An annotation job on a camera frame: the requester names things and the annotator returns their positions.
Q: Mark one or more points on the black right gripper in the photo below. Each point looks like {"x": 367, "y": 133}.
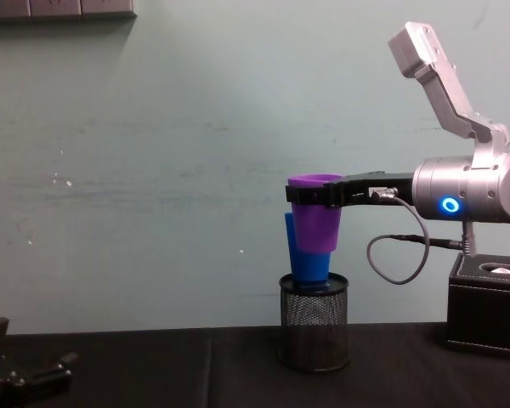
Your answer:
{"x": 382, "y": 183}

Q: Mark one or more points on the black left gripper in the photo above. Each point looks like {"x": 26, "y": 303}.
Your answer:
{"x": 2, "y": 389}

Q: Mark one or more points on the purple plastic cup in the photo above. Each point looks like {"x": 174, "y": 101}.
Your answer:
{"x": 316, "y": 229}

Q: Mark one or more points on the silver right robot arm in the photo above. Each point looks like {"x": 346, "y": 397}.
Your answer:
{"x": 459, "y": 191}

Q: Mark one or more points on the blue plastic cup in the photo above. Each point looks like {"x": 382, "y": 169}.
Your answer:
{"x": 308, "y": 268}

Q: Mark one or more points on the black mesh pen holder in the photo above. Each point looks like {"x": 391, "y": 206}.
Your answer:
{"x": 313, "y": 327}

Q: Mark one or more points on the white tissue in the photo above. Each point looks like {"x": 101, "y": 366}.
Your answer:
{"x": 508, "y": 270}

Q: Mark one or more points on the black table cloth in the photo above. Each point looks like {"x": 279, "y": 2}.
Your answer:
{"x": 238, "y": 370}

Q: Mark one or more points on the black leather tissue box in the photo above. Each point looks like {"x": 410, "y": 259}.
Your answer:
{"x": 484, "y": 314}

